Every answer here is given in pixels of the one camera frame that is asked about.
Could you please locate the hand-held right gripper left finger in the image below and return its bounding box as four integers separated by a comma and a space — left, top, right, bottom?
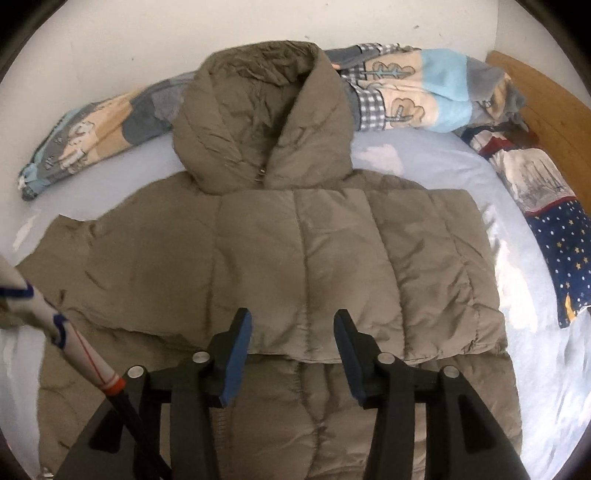
55, 307, 253, 480

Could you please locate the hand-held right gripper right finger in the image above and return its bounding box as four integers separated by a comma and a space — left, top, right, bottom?
334, 309, 532, 480

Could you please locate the olive hooded puffer jacket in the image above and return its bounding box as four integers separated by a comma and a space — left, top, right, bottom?
16, 41, 525, 480

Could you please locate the navy star-print pillow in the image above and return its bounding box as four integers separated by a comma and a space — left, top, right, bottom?
455, 124, 591, 329

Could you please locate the rolled patchwork cartoon blanket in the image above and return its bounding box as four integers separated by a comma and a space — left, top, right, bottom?
18, 42, 529, 201

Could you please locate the wooden headboard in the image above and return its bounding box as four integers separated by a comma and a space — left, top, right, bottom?
485, 50, 591, 217

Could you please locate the black cable with white sleeve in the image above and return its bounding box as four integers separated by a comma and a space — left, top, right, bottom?
0, 256, 174, 480

